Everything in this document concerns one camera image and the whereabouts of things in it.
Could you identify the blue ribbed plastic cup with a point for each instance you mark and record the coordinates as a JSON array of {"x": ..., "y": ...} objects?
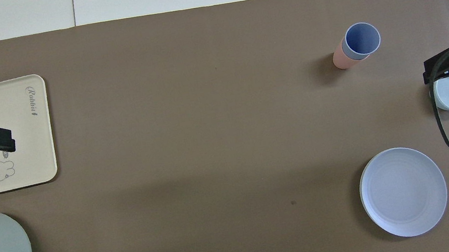
[{"x": 361, "y": 39}]

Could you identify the cream rabbit print tray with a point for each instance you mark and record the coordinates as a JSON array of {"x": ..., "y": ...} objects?
[{"x": 11, "y": 149}]

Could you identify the pale blue plate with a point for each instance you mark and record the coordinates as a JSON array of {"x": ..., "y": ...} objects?
[{"x": 403, "y": 192}]

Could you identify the brown table mat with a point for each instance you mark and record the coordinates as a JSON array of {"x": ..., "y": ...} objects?
[{"x": 210, "y": 147}]

